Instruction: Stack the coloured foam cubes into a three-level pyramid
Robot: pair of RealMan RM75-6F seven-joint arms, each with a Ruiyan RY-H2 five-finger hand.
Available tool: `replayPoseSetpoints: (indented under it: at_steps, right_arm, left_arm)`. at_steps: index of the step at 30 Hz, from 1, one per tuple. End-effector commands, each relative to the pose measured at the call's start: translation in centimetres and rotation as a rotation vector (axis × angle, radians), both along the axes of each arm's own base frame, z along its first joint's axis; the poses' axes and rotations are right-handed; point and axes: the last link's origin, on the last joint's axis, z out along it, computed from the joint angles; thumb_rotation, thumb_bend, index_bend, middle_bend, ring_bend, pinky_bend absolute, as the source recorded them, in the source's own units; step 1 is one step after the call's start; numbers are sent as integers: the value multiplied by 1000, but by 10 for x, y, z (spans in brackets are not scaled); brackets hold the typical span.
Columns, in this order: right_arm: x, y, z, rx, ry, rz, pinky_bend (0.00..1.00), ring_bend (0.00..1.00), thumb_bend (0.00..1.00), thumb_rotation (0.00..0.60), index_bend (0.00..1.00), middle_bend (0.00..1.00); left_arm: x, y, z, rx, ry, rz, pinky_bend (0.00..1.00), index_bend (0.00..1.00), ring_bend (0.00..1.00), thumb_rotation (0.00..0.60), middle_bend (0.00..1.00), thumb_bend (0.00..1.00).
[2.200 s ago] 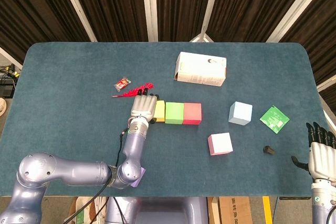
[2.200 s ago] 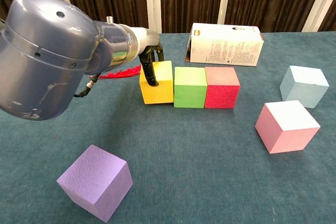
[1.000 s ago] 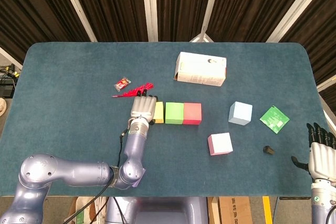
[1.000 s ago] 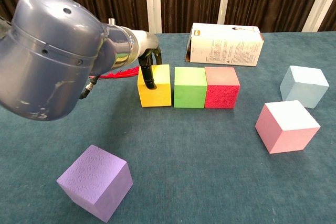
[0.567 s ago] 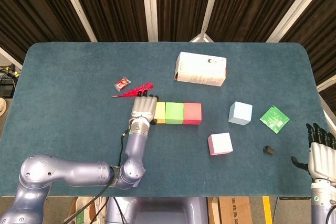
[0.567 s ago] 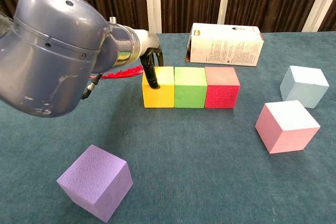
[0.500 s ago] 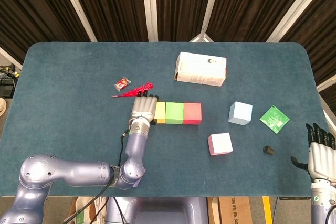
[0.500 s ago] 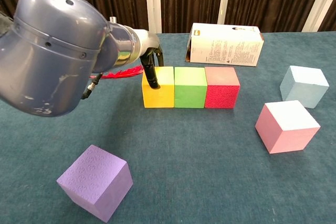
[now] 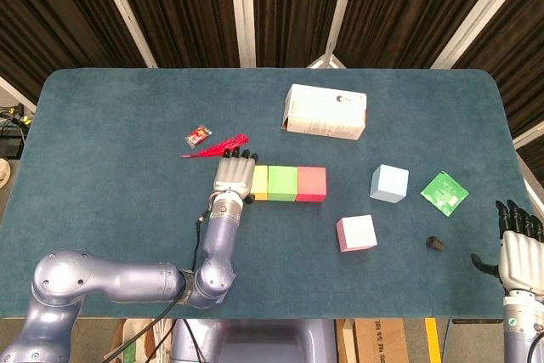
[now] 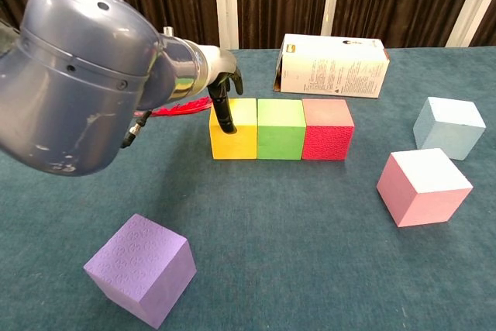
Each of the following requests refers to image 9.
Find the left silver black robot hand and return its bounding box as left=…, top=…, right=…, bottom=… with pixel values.
left=212, top=148, right=260, bottom=203

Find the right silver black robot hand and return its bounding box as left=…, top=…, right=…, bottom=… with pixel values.
left=470, top=199, right=544, bottom=296

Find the yellow foam cube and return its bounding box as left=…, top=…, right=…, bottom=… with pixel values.
left=250, top=165, right=269, bottom=202

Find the red foam cube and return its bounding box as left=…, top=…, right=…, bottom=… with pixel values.
left=296, top=166, right=328, bottom=203

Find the light blue foam cube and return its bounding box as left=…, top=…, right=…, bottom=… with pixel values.
left=369, top=164, right=410, bottom=204

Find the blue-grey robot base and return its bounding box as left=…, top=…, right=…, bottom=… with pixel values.
left=169, top=318, right=339, bottom=363

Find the red feather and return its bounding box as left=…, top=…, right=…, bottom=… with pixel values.
left=181, top=133, right=251, bottom=159

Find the green foam cube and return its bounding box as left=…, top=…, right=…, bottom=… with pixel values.
left=267, top=165, right=298, bottom=202

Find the red wrapped candy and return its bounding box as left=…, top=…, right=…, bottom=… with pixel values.
left=184, top=125, right=213, bottom=150

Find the green foil sachet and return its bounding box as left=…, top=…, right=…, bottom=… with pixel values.
left=420, top=170, right=470, bottom=219

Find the purple foam cube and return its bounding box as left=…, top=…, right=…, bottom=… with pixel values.
left=189, top=258, right=237, bottom=305

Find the white printed cardboard box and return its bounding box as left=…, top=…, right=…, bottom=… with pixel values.
left=280, top=83, right=368, bottom=141

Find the blue felt table cloth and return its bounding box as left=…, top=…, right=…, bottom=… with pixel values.
left=0, top=67, right=544, bottom=320

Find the pink foam cube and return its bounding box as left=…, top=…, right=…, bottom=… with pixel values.
left=336, top=214, right=378, bottom=253

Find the brown cardboard box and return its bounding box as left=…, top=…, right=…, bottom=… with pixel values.
left=335, top=318, right=410, bottom=363

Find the dark brown curtain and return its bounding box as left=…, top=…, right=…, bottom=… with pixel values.
left=335, top=0, right=505, bottom=70
left=246, top=0, right=350, bottom=69
left=108, top=0, right=241, bottom=69
left=0, top=0, right=148, bottom=103
left=452, top=0, right=544, bottom=139

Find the white printed paper bag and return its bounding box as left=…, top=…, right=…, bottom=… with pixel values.
left=104, top=318, right=175, bottom=363

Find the black power box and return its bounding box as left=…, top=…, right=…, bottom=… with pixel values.
left=0, top=135, right=25, bottom=159

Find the beige straw hat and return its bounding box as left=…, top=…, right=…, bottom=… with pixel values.
left=0, top=157, right=13, bottom=189

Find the thin blue cable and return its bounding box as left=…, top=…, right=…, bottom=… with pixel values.
left=441, top=319, right=454, bottom=363

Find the white frame post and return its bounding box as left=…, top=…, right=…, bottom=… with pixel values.
left=512, top=120, right=544, bottom=148
left=0, top=76, right=38, bottom=114
left=305, top=0, right=362, bottom=70
left=90, top=0, right=159, bottom=69
left=431, top=0, right=523, bottom=70
left=228, top=0, right=257, bottom=69

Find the black base cable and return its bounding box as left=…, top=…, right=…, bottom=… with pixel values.
left=181, top=318, right=207, bottom=363

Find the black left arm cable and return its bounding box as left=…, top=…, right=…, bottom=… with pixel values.
left=101, top=207, right=213, bottom=363

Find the yellow green cable bundle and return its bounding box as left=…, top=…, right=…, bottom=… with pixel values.
left=0, top=102, right=33, bottom=128

